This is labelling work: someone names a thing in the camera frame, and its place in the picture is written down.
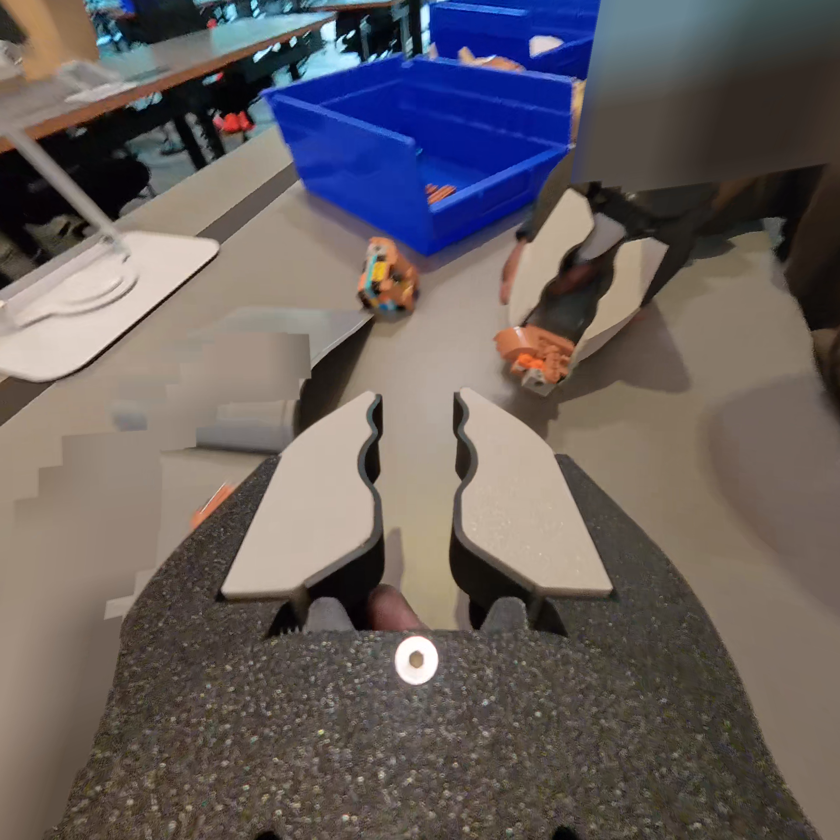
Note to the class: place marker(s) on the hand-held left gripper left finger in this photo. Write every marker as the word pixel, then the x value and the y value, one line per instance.
pixel 295 512

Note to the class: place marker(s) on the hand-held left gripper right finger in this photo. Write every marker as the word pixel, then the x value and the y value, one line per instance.
pixel 531 518

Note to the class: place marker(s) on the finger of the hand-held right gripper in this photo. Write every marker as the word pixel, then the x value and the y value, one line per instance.
pixel 636 282
pixel 548 243

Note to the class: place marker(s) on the brown toy brick assembly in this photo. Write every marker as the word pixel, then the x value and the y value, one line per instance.
pixel 531 354

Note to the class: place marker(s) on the blue plastic bin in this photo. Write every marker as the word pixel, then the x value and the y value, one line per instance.
pixel 354 157
pixel 485 19

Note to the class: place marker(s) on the person's right hand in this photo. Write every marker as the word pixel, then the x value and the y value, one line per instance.
pixel 514 262

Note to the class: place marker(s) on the brown toy brick vehicle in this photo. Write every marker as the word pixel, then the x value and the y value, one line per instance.
pixel 387 279

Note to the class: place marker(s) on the person's brown jacket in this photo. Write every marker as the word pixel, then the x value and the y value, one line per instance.
pixel 817 262

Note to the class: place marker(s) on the heap of brown toy parts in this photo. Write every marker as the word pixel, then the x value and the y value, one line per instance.
pixel 499 62

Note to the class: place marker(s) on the white toy part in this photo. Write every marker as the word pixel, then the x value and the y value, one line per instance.
pixel 544 44

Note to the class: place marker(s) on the white stand with flat base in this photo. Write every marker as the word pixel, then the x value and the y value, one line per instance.
pixel 151 275

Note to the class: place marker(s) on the red shoes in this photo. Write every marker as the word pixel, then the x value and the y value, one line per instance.
pixel 233 121

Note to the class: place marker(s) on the long brown-edged table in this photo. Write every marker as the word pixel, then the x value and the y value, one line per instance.
pixel 197 59

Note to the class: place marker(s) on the plywood chair back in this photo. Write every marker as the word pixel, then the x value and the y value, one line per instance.
pixel 59 33

